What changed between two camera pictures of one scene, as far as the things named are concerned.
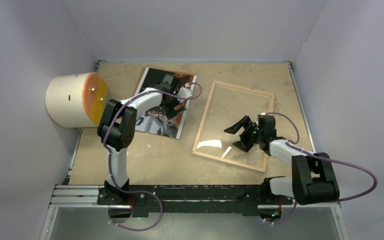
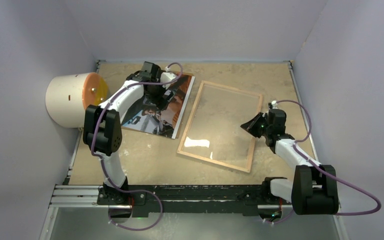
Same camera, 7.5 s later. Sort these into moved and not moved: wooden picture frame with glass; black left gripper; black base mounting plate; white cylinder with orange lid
Moved: wooden picture frame with glass; black left gripper
Not moved: black base mounting plate; white cylinder with orange lid
